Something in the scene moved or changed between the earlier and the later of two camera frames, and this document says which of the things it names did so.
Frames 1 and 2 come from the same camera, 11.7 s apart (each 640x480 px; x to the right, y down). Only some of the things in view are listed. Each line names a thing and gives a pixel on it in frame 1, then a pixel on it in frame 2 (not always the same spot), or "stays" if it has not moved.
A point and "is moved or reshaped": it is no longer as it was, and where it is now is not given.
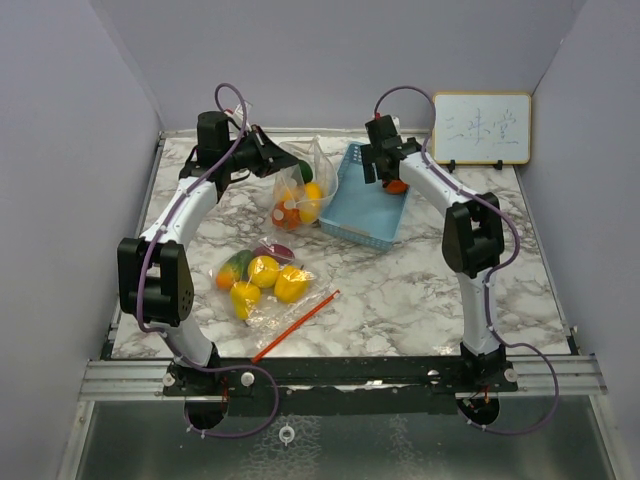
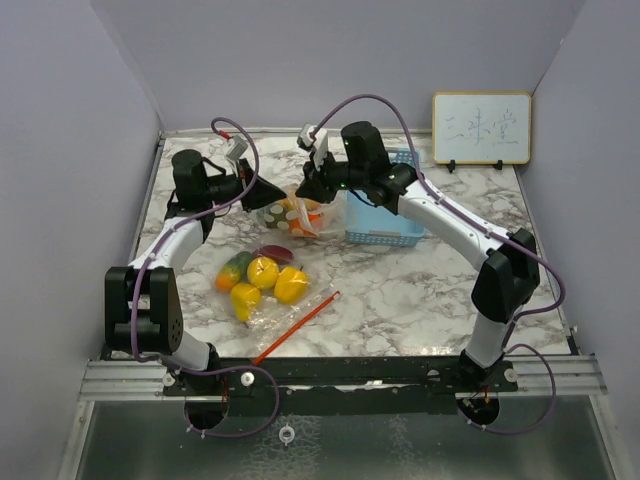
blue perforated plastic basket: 367,213 is moved or reshaped
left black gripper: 273,157 -> 262,190
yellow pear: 245,297 stays
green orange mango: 233,269 stays
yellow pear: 264,271 stays
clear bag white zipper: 301,191 is moved or reshaped
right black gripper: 367,154 -> 315,186
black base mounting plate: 340,386 stays
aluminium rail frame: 146,380 stays
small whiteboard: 481,128 stays
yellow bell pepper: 291,283 stays
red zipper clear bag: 271,291 stays
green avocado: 306,171 is moved or reshaped
